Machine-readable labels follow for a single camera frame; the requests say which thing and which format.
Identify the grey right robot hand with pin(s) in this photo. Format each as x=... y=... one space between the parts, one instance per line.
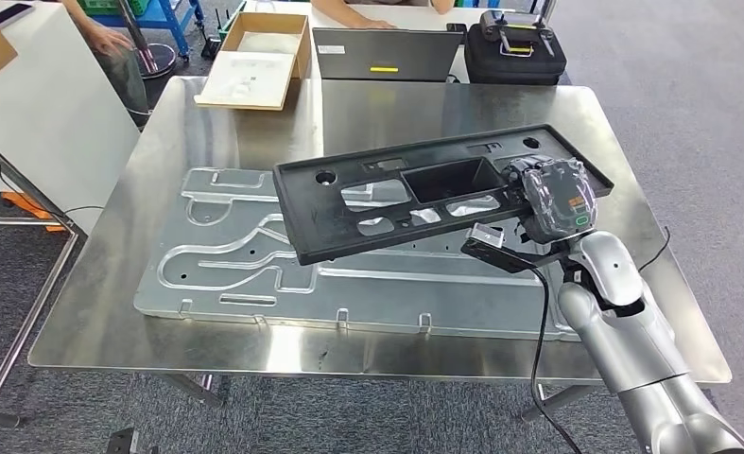
x=559 y=200

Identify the black plastic panel part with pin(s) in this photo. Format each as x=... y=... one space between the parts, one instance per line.
x=309 y=219

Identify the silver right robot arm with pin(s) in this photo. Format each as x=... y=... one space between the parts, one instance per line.
x=634 y=338

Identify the stainless steel workbench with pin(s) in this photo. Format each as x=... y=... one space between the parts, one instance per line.
x=158 y=351

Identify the black carry case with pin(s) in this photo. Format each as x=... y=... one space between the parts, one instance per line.
x=509 y=69

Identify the stamped sheet metal plate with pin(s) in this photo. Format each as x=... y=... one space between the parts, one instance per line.
x=409 y=301

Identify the grey laptop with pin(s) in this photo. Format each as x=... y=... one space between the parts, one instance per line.
x=384 y=56

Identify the person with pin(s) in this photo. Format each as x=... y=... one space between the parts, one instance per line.
x=353 y=19
x=105 y=41

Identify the open cardboard box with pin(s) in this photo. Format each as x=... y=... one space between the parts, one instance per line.
x=246 y=81

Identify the black handheld radio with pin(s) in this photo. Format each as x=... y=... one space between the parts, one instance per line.
x=210 y=47

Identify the blue cart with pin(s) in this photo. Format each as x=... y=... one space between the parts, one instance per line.
x=174 y=25

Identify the chrome stanchion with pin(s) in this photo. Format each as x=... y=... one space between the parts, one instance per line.
x=158 y=62

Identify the green plastic crate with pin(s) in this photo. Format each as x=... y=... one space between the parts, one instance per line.
x=105 y=6

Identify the white table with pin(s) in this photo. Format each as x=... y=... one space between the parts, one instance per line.
x=52 y=125

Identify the orange object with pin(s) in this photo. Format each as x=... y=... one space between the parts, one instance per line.
x=21 y=202

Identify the black smartphone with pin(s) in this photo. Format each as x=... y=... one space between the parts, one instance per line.
x=11 y=14

